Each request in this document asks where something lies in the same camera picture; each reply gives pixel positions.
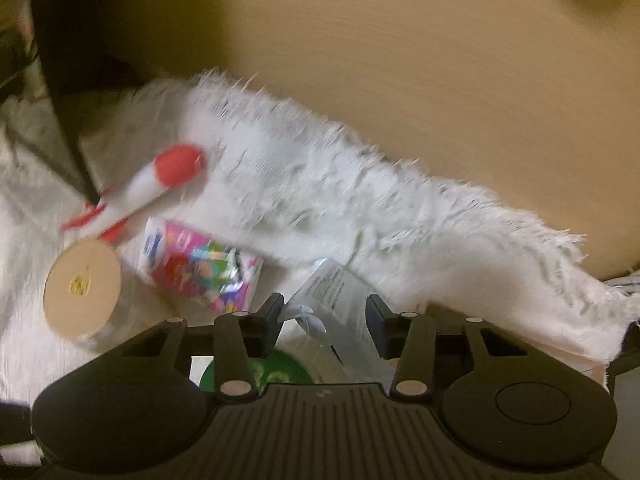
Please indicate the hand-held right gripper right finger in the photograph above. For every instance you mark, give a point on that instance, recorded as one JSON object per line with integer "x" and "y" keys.
{"x": 415, "y": 355}

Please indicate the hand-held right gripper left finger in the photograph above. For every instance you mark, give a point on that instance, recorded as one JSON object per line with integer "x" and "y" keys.
{"x": 234, "y": 355}

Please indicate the clear plastic packet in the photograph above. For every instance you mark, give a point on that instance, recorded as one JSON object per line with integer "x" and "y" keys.
{"x": 340, "y": 290}

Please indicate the glass jar green lid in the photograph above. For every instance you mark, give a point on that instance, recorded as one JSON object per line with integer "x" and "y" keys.
{"x": 285, "y": 367}

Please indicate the pink colourful tissue packet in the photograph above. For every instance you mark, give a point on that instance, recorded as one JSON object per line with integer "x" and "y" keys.
{"x": 200, "y": 265}

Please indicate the white woven fringed blanket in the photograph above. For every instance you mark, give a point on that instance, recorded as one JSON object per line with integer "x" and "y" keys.
{"x": 400, "y": 230}

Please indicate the clear jar tan lid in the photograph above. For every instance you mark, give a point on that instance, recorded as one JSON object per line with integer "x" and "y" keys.
{"x": 80, "y": 287}

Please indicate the red white plush rocket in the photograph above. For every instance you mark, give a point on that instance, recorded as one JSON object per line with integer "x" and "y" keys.
{"x": 145, "y": 185}

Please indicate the black monitor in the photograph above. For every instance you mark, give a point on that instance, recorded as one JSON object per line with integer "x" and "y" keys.
{"x": 65, "y": 35}

